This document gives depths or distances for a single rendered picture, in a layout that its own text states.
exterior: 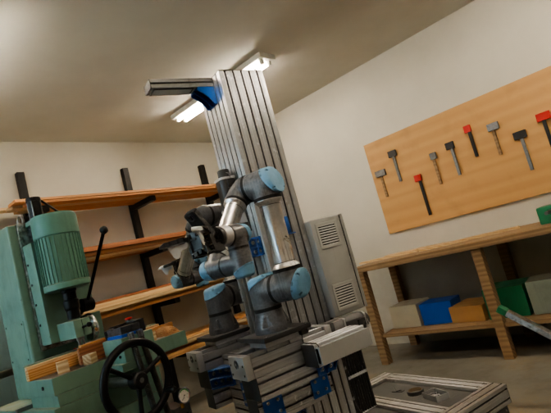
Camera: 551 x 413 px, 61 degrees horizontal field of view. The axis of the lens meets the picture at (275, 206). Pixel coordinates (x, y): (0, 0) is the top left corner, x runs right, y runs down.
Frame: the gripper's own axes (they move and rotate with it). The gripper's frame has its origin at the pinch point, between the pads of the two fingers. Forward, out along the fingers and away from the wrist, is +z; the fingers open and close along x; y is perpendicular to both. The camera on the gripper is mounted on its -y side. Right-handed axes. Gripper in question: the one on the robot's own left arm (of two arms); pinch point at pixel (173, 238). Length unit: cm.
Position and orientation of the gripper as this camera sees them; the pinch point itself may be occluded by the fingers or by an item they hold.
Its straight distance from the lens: 145.4
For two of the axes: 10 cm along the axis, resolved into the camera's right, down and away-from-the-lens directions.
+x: -7.6, 4.1, 5.0
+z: -5.3, 0.5, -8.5
